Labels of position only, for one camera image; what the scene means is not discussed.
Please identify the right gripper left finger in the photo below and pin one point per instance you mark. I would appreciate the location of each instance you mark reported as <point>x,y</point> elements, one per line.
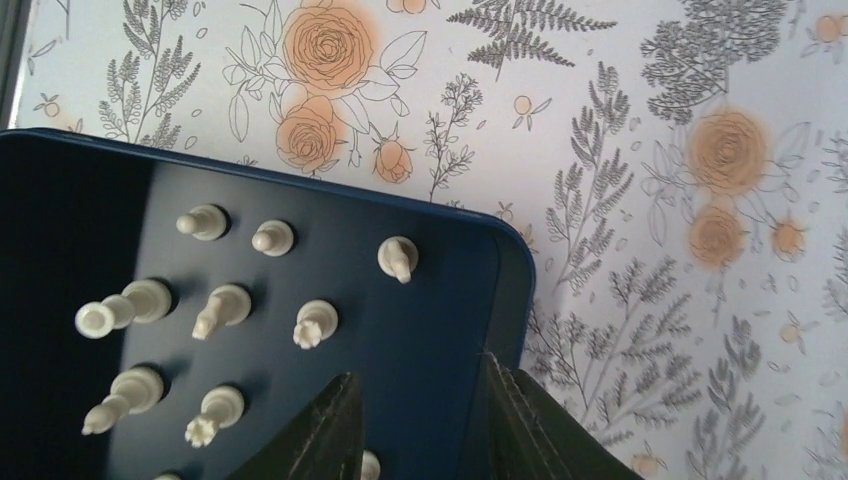
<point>325,440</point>

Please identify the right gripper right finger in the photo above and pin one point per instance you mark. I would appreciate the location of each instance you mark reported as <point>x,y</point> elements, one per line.
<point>532,436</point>

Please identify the white chess rook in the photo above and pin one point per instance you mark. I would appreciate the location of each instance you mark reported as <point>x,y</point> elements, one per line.
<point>142,301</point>
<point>221,408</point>

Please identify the white chess pawn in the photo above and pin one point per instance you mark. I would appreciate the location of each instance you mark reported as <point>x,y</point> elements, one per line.
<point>204,222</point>
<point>273,238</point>
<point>370,466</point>

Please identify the white chess queen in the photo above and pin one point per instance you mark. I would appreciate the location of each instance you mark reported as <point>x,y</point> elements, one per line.
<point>316,321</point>

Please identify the white chess knight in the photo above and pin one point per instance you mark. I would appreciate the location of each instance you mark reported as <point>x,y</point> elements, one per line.
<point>227,305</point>

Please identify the white chess king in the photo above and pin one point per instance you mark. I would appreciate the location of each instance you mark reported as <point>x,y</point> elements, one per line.
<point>133,391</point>

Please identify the white chess bishop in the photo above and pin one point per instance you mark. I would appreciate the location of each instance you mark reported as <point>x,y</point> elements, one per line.
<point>398,257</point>

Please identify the dark blue tray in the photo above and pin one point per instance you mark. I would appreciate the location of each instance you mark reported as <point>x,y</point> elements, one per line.
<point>82,217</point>

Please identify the floral table mat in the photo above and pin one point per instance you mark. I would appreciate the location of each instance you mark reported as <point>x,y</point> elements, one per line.
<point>677,168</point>

